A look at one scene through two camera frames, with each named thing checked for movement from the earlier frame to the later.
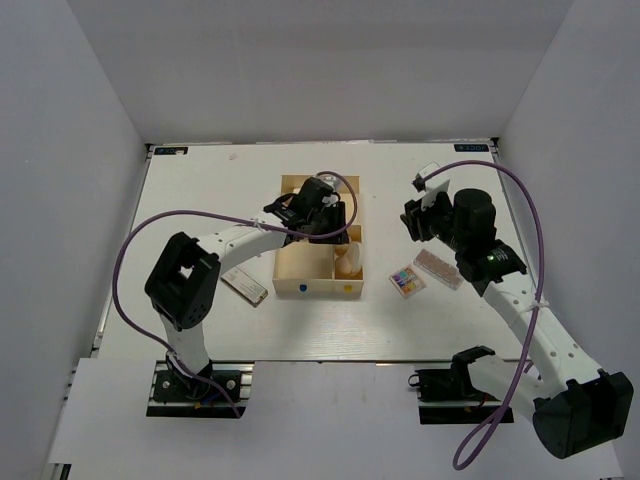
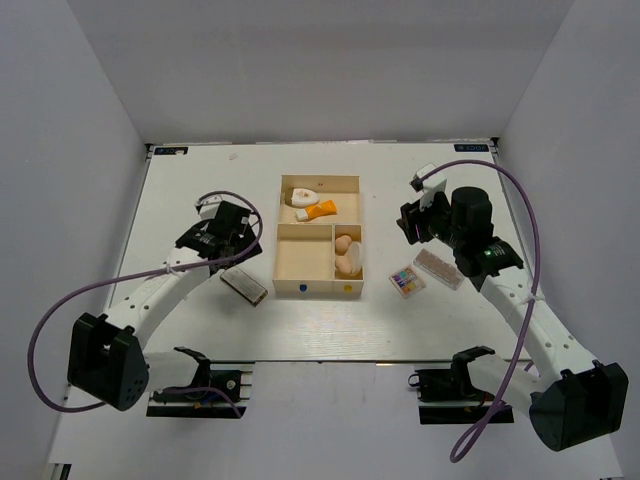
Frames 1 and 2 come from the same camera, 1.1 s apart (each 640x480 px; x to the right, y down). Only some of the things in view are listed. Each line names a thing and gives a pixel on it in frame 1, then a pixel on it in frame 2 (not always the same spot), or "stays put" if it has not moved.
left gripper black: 337,214 → 247,239
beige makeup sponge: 341,249 stays put
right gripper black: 415,218 stays put
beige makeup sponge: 343,265 stays put
